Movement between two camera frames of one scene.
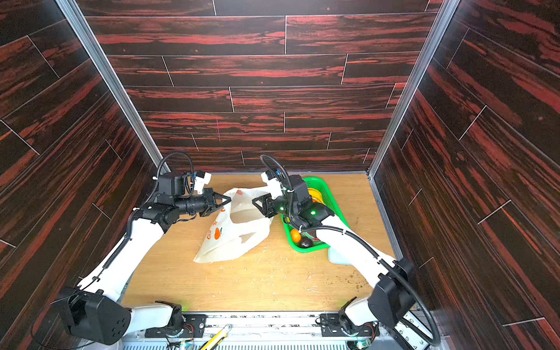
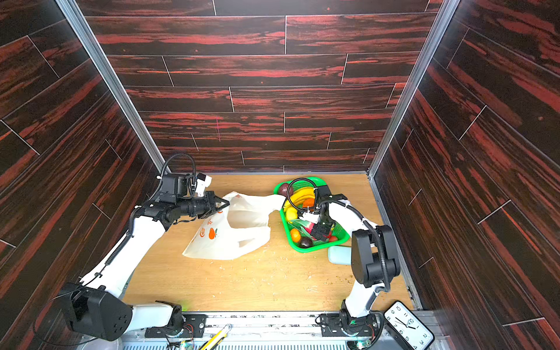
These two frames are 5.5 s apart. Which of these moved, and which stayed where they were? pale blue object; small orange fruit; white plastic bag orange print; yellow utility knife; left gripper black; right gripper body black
Moved: white plastic bag orange print; right gripper body black
Stayed: left gripper black; pale blue object; yellow utility knife; small orange fruit
